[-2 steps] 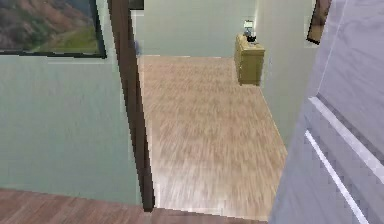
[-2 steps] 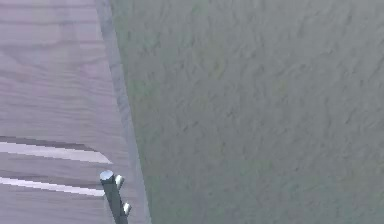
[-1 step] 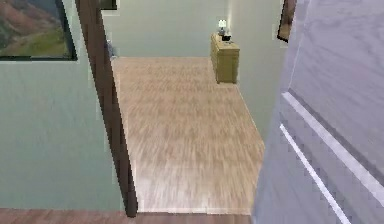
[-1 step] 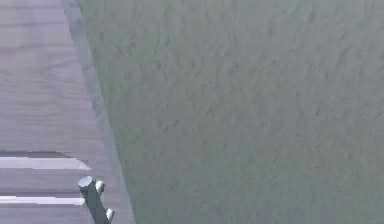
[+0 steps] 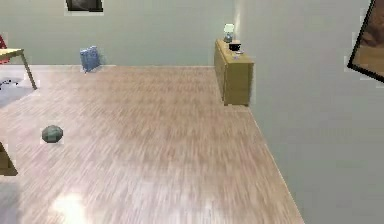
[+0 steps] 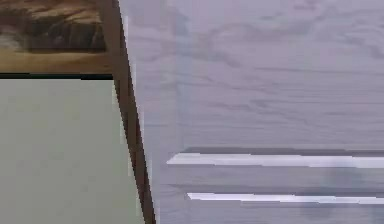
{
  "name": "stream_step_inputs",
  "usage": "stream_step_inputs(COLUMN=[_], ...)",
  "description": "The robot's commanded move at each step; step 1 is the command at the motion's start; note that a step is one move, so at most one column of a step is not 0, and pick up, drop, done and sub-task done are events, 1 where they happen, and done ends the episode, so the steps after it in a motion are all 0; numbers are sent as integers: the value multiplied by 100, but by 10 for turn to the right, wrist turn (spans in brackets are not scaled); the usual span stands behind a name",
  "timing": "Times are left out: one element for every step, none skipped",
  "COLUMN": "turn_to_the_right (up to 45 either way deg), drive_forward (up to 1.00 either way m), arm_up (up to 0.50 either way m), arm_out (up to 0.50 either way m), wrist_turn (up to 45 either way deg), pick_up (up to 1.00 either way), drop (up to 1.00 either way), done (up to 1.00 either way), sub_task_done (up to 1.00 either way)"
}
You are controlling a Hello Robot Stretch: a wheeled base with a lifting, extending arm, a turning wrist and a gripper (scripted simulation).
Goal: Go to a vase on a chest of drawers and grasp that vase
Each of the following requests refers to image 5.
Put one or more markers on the tan wooden chest of drawers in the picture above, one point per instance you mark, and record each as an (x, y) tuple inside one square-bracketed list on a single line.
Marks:
[(235, 75)]

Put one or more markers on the small grey vase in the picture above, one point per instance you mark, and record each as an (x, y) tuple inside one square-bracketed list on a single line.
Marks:
[(238, 53)]

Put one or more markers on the black bowl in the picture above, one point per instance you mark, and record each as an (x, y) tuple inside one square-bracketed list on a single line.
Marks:
[(234, 46)]

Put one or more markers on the pale blue table lamp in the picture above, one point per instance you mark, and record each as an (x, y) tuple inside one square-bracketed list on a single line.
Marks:
[(228, 32)]

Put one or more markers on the blue ribbed bin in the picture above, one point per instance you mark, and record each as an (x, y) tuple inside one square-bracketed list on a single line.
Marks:
[(89, 58)]

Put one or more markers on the grey-green round ball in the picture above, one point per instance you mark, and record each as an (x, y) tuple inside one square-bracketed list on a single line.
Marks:
[(52, 134)]

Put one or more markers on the grey floor cloth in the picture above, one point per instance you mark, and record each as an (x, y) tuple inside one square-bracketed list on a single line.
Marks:
[(11, 90)]

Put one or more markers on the light wooden table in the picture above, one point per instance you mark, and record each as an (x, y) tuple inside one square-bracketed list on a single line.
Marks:
[(15, 54)]

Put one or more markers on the brown wooden furniture corner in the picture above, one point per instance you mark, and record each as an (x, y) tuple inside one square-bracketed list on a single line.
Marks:
[(5, 163)]

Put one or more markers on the red chair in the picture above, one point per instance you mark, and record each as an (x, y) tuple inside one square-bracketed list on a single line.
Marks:
[(2, 45)]

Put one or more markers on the black framed wall picture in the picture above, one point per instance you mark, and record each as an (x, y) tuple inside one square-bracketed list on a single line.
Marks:
[(84, 4)]

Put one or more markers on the brown picture in black frame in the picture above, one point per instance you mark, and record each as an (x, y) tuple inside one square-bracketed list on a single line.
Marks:
[(370, 46)]

